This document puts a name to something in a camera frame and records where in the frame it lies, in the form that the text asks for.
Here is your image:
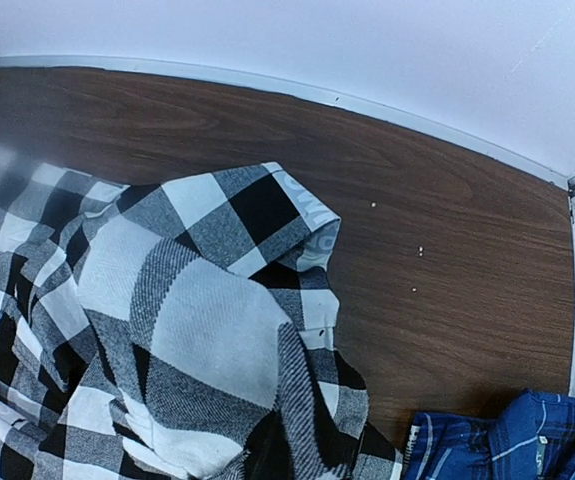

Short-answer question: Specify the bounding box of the black white checkered shirt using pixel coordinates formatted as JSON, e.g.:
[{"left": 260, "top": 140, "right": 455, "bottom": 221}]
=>
[{"left": 0, "top": 148, "right": 402, "bottom": 479}]

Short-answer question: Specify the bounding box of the folded blue plaid shirt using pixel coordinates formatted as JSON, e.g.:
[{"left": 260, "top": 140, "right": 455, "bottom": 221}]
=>
[{"left": 402, "top": 389, "right": 575, "bottom": 479}]

